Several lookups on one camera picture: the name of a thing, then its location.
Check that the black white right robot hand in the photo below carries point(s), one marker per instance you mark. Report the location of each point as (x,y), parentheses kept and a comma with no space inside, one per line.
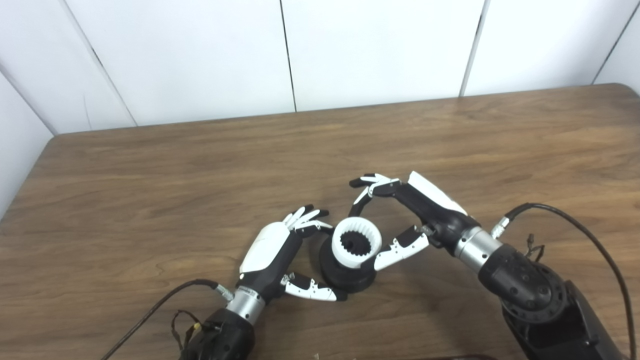
(440,215)

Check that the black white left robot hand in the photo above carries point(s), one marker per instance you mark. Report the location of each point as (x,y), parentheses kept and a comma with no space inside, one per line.
(270,250)

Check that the round black plastic part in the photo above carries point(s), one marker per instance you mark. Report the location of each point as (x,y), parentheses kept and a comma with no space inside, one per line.
(350,280)

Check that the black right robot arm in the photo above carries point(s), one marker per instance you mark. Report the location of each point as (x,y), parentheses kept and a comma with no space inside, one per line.
(530,290)

